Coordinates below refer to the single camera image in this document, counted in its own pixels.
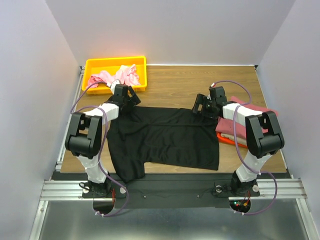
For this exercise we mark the folded cream t shirt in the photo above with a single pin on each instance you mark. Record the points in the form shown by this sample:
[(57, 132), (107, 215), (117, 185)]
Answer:
[(232, 138)]

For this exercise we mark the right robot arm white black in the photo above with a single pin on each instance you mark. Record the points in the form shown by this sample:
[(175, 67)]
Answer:
[(263, 133)]

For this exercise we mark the aluminium front rail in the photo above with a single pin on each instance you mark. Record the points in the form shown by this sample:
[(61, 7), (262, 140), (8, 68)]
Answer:
[(69, 190)]

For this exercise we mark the folded orange t shirt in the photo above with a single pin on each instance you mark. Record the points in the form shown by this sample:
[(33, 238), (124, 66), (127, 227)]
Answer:
[(225, 140)]

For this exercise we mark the folded dusty red t shirt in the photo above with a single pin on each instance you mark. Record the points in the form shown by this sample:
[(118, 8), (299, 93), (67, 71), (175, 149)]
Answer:
[(226, 129)]

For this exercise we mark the yellow plastic bin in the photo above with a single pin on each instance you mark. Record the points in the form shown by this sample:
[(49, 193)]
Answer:
[(96, 65)]

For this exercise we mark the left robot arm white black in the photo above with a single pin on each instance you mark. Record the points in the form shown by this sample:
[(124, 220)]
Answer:
[(87, 133)]

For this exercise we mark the aluminium rail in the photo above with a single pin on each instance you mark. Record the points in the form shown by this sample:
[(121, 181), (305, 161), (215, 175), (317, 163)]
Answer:
[(62, 149), (69, 190)]

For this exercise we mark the pink crumpled t shirt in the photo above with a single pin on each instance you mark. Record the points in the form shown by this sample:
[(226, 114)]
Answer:
[(125, 75)]

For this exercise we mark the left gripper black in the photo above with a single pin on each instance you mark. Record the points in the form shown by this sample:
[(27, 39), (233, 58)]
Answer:
[(133, 101)]

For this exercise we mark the aluminium left side rail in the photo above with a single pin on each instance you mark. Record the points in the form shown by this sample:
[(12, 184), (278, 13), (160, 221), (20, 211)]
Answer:
[(62, 149)]

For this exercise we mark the left white knob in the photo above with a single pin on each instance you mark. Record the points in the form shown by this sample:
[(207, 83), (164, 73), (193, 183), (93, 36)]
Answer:
[(122, 190)]

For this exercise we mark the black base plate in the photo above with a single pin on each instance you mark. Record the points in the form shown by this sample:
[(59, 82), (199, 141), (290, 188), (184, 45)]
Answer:
[(174, 190)]

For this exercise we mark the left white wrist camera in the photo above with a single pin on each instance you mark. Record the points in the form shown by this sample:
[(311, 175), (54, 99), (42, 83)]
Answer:
[(113, 84)]

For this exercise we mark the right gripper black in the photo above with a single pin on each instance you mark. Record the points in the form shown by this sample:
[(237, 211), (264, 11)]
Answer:
[(203, 107)]

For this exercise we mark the right silver knob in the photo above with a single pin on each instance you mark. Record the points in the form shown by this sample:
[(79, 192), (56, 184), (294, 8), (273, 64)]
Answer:
[(218, 189)]

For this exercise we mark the electronics board with leds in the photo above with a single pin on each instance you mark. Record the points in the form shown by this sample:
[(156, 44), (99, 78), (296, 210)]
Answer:
[(241, 204)]

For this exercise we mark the black t shirt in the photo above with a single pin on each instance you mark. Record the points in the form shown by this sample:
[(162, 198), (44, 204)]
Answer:
[(170, 136)]

